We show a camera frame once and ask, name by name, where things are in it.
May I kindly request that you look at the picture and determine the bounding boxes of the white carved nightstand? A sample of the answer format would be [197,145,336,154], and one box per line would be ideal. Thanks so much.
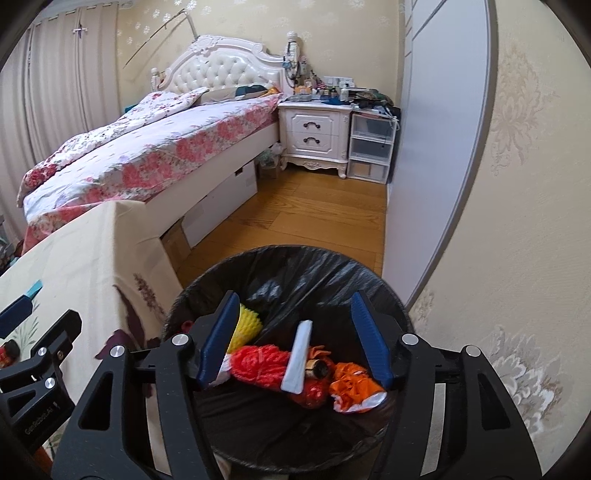
[277,102,355,179]

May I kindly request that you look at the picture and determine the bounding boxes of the pillow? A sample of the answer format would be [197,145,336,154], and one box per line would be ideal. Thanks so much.
[202,84,274,101]

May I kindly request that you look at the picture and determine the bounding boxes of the white under-bed storage box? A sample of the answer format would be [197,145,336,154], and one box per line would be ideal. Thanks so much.
[181,161,259,248]

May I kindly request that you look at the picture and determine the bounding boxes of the trash bin with black liner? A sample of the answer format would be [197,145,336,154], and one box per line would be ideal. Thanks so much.
[161,246,414,474]

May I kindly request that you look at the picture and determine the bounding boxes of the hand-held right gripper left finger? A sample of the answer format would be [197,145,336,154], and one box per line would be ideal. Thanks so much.
[51,291,242,480]

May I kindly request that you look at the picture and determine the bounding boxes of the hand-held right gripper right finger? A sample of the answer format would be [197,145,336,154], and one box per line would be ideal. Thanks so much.
[352,291,541,480]

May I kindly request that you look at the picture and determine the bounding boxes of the clear plastic drawer unit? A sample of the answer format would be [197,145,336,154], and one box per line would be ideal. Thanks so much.
[346,111,399,185]

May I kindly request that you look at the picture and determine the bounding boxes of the clear plastic bag under bed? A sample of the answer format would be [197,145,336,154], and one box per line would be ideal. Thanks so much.
[257,142,283,170]

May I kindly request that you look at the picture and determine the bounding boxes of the floral quilt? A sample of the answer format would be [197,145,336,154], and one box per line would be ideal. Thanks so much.
[17,88,209,206]

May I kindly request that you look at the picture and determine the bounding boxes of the amber glass bottle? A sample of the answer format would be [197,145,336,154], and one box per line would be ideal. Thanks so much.
[305,357,335,380]

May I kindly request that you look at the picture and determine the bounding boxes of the floral bed sheet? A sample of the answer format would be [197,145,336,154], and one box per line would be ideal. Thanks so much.
[21,93,281,252]

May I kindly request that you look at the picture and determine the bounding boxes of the yellow foam fruit net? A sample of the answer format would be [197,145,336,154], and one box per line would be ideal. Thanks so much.
[227,302,264,354]

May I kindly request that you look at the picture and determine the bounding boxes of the grey wardrobe door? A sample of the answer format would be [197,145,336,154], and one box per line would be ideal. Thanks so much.
[382,0,498,315]

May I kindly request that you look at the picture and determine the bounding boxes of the beige pleated curtain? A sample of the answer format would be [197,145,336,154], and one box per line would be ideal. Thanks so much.
[0,14,122,224]

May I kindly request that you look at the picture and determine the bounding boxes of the white tufted headboard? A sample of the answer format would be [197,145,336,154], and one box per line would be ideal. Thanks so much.
[151,34,286,100]

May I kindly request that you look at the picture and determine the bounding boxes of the red foam fruit net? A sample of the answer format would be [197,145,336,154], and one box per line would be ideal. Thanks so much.
[229,345,305,394]

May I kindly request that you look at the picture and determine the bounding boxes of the thin fishing rod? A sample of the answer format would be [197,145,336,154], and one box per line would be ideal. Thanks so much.
[124,9,200,71]

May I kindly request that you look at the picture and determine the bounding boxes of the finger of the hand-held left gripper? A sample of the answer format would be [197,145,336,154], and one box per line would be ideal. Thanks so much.
[0,310,83,393]
[0,293,37,340]

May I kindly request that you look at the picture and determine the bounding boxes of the cluttered small items on nightstand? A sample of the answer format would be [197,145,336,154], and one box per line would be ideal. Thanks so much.
[283,32,394,113]

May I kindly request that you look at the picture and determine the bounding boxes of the white tube with green print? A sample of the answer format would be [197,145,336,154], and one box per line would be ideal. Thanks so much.
[281,320,314,393]

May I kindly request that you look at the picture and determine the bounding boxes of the orange plastic bag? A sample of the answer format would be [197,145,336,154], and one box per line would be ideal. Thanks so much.
[329,361,387,415]

